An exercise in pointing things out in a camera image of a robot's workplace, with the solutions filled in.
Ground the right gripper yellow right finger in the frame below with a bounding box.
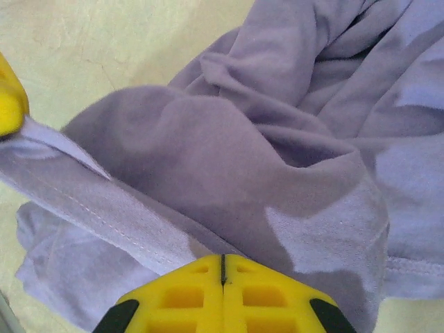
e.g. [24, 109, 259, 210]
[223, 254, 359, 333]

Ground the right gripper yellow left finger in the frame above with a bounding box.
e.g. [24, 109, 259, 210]
[91, 254, 225, 333]

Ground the purple t-shirt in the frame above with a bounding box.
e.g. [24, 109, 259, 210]
[0, 0, 444, 333]

